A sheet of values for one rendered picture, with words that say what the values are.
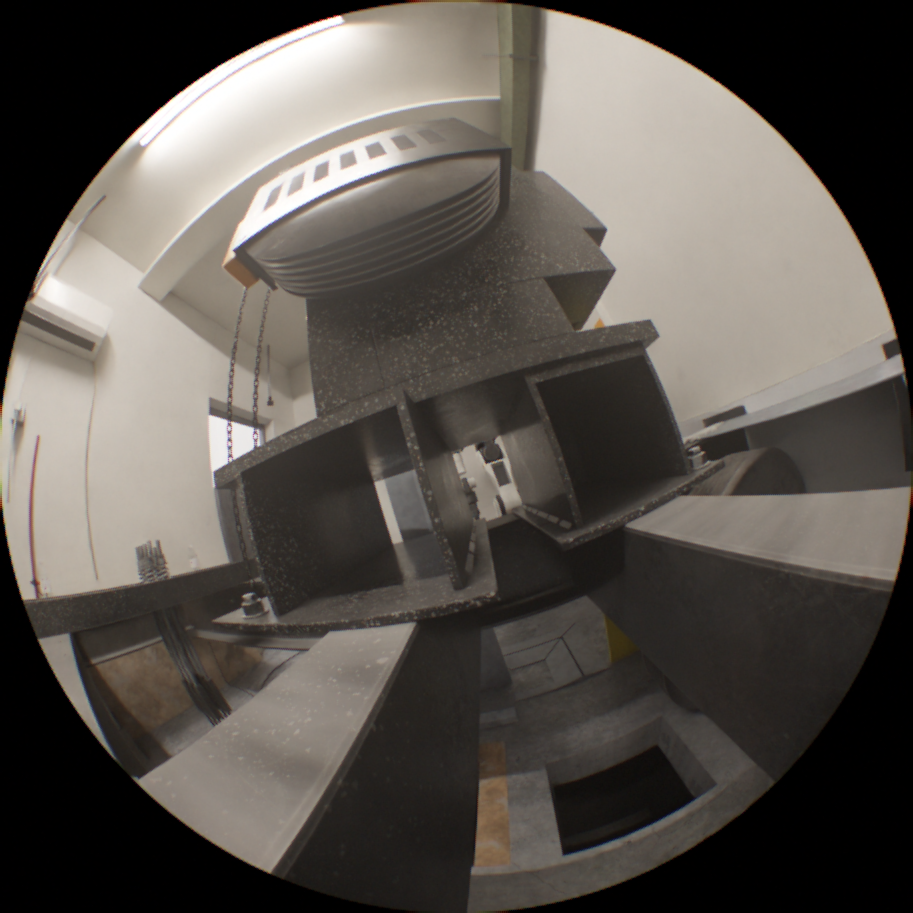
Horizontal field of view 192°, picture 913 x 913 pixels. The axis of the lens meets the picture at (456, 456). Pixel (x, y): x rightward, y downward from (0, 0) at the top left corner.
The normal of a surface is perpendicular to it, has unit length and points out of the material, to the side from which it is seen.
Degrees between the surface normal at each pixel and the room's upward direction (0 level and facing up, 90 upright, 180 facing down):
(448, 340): 90
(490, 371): 90
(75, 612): 90
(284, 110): 180
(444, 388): 90
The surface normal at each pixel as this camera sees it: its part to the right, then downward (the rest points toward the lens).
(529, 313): -0.08, -0.11
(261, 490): 0.95, -0.31
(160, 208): 0.30, 0.94
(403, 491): 0.13, -0.18
